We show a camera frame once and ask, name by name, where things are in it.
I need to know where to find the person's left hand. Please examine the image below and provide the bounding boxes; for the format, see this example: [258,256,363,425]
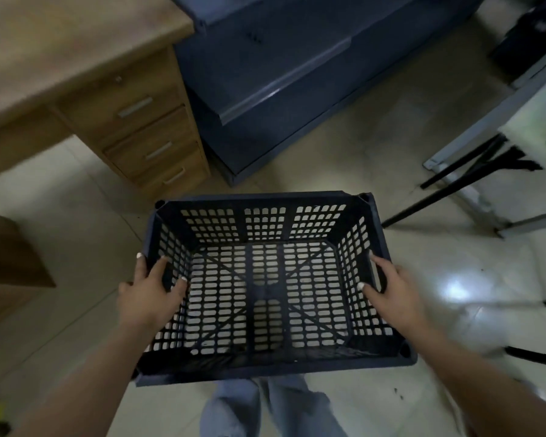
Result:
[117,252,189,334]

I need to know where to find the person's right hand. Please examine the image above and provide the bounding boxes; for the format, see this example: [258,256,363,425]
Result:
[357,250,432,336]

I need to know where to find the dark blue perforated plastic crate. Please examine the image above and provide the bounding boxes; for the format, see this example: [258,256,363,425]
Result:
[134,191,418,388]

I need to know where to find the person's right forearm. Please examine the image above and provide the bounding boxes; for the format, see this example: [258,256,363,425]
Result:
[403,320,546,437]

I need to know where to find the person's left forearm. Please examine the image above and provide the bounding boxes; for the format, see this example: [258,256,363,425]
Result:
[8,316,162,437]

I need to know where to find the brown wooden cabinet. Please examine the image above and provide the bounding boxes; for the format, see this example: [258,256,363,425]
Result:
[0,209,57,336]

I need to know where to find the person's legs in blue jeans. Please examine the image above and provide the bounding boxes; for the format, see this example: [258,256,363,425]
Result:
[199,374,349,437]

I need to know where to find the wooden drawer with keyhole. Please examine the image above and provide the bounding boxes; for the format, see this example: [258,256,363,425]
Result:
[57,56,185,134]

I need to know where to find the black folding table legs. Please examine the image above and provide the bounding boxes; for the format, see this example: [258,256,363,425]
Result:
[381,133,543,229]

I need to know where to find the wooden desk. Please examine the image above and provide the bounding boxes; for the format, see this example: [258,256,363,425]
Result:
[0,0,211,197]

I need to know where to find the dark blue metal cabinet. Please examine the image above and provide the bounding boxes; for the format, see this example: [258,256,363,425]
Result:
[167,0,490,187]

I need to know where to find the black chair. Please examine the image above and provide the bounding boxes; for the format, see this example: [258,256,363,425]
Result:
[488,0,546,81]

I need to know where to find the wooden drawer with metal handle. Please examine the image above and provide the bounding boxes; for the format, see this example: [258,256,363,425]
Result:
[101,106,198,168]
[131,147,210,192]

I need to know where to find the white table with grey frame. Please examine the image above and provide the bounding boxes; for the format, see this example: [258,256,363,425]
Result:
[421,52,546,239]

